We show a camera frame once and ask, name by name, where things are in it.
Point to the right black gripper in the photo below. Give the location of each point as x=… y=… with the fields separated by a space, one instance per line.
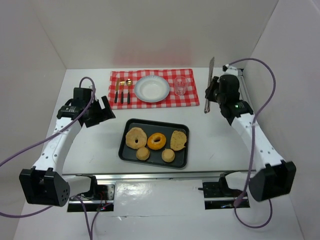
x=213 y=89

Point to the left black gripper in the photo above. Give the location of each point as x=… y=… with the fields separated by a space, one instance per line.
x=98 y=114

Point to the metal tongs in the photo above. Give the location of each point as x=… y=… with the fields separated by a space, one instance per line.
x=210 y=76

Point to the speckled bread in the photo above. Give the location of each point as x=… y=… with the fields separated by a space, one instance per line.
x=178 y=140

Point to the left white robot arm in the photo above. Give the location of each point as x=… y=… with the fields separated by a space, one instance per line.
x=43 y=183

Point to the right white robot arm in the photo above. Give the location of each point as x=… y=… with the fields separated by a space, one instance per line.
x=274 y=176

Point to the red checkered cloth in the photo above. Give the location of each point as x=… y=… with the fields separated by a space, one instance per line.
x=189 y=99

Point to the plain beige bagel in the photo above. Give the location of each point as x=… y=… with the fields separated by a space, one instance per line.
x=136 y=138

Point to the clear drinking glass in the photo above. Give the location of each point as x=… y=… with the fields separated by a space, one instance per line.
x=180 y=85

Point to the small round bun left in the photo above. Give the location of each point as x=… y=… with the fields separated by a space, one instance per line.
x=142 y=154

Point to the small round bun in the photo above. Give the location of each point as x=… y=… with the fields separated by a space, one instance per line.
x=142 y=154
x=168 y=155

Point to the white paper plate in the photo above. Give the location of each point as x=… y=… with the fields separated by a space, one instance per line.
x=151 y=89

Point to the orange glazed donut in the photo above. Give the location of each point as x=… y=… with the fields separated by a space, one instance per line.
x=156 y=141

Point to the black baking tray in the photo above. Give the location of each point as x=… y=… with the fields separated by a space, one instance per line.
x=150 y=127

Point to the small round bun right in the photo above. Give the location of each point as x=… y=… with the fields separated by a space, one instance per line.
x=168 y=155

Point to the aluminium rail right side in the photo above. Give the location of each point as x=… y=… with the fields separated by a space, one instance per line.
x=242 y=85

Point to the aluminium rail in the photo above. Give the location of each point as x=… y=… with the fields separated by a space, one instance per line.
x=242 y=85
x=153 y=176

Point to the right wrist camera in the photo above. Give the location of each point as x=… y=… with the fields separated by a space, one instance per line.
x=230 y=70

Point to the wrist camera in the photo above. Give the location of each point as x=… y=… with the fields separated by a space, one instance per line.
x=92 y=92
x=230 y=70

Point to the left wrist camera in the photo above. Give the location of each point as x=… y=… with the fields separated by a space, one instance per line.
x=92 y=92

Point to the gold knife black handle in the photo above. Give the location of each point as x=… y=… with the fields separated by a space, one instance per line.
x=116 y=90

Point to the gold fork black handle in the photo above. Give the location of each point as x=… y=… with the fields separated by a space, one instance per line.
x=122 y=84

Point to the gold spoon black handle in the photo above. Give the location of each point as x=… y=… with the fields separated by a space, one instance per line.
x=128 y=83

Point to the aluminium rail front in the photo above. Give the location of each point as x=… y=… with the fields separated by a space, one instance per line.
x=153 y=176

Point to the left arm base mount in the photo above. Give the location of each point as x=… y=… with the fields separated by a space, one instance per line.
x=89 y=195

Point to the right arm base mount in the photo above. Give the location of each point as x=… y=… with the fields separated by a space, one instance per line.
x=217 y=194

